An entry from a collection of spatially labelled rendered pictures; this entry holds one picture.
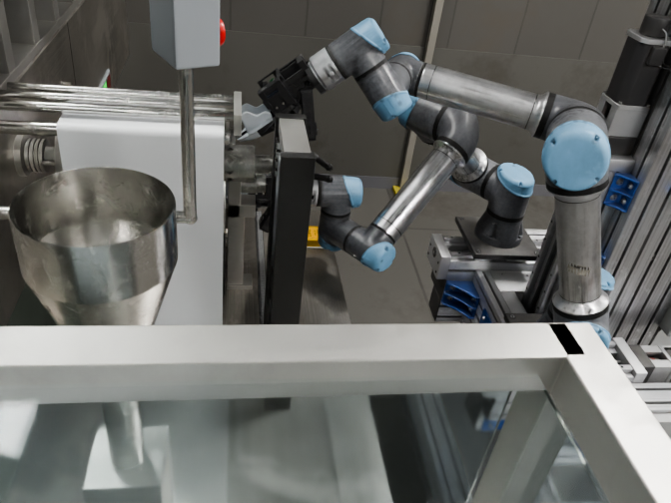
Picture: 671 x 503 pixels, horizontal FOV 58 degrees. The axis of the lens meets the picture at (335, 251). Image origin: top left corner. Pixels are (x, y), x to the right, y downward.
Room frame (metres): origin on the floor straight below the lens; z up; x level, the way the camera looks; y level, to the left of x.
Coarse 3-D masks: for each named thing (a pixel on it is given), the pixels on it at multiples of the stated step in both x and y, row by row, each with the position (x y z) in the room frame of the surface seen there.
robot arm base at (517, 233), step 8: (488, 216) 1.66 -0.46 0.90; (496, 216) 1.64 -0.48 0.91; (480, 224) 1.67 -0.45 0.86; (488, 224) 1.65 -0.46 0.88; (496, 224) 1.63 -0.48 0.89; (504, 224) 1.63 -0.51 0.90; (512, 224) 1.63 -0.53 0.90; (520, 224) 1.65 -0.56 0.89; (480, 232) 1.65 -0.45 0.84; (488, 232) 1.64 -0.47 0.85; (496, 232) 1.62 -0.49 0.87; (504, 232) 1.62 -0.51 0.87; (512, 232) 1.63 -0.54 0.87; (520, 232) 1.66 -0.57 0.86; (488, 240) 1.62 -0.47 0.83; (496, 240) 1.61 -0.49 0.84; (504, 240) 1.61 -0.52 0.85; (512, 240) 1.62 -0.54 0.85; (520, 240) 1.64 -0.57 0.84; (504, 248) 1.61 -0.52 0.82
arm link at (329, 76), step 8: (312, 56) 1.22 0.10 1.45; (320, 56) 1.20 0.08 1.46; (328, 56) 1.19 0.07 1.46; (312, 64) 1.19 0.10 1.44; (320, 64) 1.19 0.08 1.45; (328, 64) 1.19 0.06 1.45; (320, 72) 1.18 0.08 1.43; (328, 72) 1.19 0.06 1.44; (336, 72) 1.19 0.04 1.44; (320, 80) 1.18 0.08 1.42; (328, 80) 1.18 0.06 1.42; (336, 80) 1.19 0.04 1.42; (328, 88) 1.19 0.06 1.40
